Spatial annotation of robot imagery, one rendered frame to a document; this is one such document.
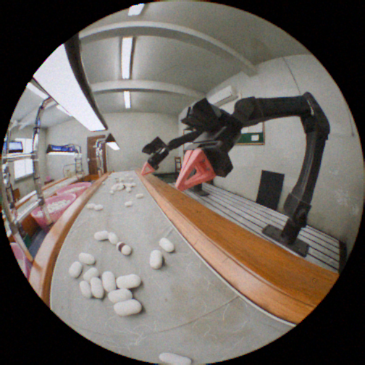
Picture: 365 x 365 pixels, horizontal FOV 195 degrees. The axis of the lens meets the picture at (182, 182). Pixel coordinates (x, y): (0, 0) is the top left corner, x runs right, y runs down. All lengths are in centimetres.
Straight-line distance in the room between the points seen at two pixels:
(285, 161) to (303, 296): 192
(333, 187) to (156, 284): 205
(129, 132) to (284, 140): 506
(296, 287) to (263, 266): 8
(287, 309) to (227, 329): 9
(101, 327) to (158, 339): 7
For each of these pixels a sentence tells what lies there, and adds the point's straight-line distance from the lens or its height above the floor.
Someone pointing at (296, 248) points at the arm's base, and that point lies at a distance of 43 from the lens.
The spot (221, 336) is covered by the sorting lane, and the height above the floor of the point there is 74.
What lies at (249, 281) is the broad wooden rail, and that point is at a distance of 19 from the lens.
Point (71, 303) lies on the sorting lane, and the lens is 24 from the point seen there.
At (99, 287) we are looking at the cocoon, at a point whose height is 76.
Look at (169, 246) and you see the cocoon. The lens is 21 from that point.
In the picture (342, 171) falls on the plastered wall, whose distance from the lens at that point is 206.
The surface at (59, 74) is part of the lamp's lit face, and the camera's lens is 20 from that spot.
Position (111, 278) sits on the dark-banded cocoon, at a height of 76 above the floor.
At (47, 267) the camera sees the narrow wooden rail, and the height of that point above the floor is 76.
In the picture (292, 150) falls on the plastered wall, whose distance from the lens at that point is 201.
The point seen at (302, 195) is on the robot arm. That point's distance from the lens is 35.
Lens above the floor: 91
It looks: 14 degrees down
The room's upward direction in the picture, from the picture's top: straight up
